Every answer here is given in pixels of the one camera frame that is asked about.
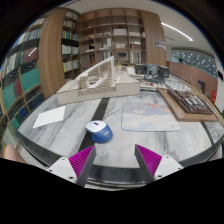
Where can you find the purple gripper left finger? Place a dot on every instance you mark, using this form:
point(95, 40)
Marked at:
point(76, 168)

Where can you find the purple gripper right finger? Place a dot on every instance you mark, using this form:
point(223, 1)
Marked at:
point(154, 166)

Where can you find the blue and white computer mouse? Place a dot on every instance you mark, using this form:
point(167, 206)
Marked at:
point(99, 131)

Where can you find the pastel patterned mouse pad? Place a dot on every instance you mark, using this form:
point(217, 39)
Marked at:
point(148, 117)

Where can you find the white sheet of paper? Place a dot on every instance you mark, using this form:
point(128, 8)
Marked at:
point(50, 116)

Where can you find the dark model on wooden board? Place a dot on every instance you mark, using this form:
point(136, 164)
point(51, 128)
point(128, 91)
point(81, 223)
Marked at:
point(187, 107)

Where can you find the white site model at back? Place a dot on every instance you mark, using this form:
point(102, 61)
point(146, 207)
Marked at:
point(179, 85)

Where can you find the white architectural building model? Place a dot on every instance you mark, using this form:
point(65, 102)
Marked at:
point(100, 81)

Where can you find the large wooden bookshelf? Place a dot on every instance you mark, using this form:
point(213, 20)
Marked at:
point(61, 44)

